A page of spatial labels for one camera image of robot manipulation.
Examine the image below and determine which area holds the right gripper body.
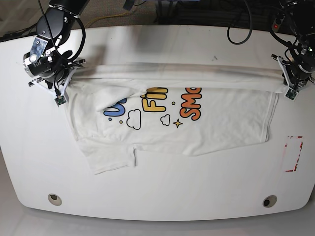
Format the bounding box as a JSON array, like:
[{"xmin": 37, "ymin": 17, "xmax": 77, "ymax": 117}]
[{"xmin": 28, "ymin": 58, "xmax": 85, "ymax": 98}]

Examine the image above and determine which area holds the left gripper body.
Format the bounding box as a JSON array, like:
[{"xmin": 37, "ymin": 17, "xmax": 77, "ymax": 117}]
[{"xmin": 271, "ymin": 54, "xmax": 315, "ymax": 93}]

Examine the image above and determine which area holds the white printed T-shirt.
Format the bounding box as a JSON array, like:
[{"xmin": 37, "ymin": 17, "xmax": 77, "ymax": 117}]
[{"xmin": 65, "ymin": 75, "xmax": 279, "ymax": 175}]

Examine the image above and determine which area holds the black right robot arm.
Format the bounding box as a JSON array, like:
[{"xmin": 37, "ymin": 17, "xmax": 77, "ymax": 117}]
[{"xmin": 23, "ymin": 0, "xmax": 89, "ymax": 105}]

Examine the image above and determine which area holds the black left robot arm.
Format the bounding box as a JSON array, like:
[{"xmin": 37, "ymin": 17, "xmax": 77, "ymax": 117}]
[{"xmin": 270, "ymin": 0, "xmax": 315, "ymax": 100}]

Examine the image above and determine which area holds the red tape rectangle marker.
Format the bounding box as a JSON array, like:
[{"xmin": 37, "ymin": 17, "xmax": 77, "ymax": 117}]
[{"xmin": 283, "ymin": 136, "xmax": 304, "ymax": 173}]

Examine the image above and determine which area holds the black tripod leg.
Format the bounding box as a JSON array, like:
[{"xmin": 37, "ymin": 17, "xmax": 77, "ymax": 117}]
[{"xmin": 0, "ymin": 24, "xmax": 36, "ymax": 42}]

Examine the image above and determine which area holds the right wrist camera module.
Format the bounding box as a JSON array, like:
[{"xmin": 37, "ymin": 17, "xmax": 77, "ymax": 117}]
[{"xmin": 54, "ymin": 96, "xmax": 67, "ymax": 107}]

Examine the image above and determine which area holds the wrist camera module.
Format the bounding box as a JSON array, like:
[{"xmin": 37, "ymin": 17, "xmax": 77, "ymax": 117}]
[
  {"xmin": 285, "ymin": 88, "xmax": 299, "ymax": 101},
  {"xmin": 54, "ymin": 96, "xmax": 67, "ymax": 107}
]

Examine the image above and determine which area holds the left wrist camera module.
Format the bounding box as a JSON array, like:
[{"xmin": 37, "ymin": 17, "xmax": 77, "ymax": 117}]
[{"xmin": 285, "ymin": 88, "xmax": 299, "ymax": 101}]

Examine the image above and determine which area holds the yellow cable on floor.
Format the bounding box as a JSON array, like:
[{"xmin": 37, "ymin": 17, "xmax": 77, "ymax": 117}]
[{"xmin": 85, "ymin": 4, "xmax": 133, "ymax": 29}]

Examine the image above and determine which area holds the black cable loop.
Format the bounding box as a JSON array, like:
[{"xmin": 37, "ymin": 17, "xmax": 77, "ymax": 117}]
[{"xmin": 226, "ymin": 0, "xmax": 253, "ymax": 45}]

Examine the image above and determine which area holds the left table cable grommet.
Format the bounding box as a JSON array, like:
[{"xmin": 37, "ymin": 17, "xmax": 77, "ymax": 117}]
[{"xmin": 48, "ymin": 194, "xmax": 62, "ymax": 206}]

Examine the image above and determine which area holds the table cable grommet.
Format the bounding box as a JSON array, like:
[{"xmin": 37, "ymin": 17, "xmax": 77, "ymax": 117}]
[
  {"xmin": 48, "ymin": 194, "xmax": 62, "ymax": 206},
  {"xmin": 262, "ymin": 195, "xmax": 278, "ymax": 208}
]

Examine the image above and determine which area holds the right table cable grommet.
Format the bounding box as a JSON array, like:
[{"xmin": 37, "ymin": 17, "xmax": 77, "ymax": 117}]
[{"xmin": 262, "ymin": 195, "xmax": 278, "ymax": 208}]

